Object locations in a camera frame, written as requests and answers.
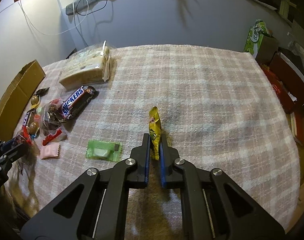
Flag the blue label chocolate bar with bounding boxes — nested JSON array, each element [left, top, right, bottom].
[[22, 109, 36, 129]]

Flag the red end dark snack bag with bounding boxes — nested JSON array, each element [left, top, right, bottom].
[[12, 125, 33, 147]]

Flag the green drink carton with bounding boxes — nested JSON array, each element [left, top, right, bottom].
[[243, 19, 272, 59]]

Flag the cardboard box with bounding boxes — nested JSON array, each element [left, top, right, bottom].
[[0, 60, 45, 141]]

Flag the black cable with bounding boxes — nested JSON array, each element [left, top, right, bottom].
[[73, 0, 110, 48]]

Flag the green candy packet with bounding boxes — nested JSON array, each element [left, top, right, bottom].
[[86, 140, 123, 162]]

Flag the white charging cable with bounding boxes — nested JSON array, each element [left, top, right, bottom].
[[18, 0, 90, 36]]

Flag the chocolate ball wrapper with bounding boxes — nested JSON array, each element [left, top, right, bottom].
[[26, 121, 39, 139], [30, 87, 49, 106]]

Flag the Snickers chocolate bar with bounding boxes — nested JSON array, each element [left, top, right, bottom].
[[60, 85, 99, 121]]

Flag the pink candy packet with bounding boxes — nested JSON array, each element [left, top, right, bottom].
[[40, 142, 60, 159]]

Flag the red boxes beside bed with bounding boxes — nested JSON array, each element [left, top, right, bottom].
[[261, 52, 304, 146]]

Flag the yellow snack packet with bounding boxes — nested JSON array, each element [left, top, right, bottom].
[[149, 106, 162, 160]]

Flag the clear bag dark snack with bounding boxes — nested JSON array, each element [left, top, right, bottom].
[[40, 98, 67, 145]]

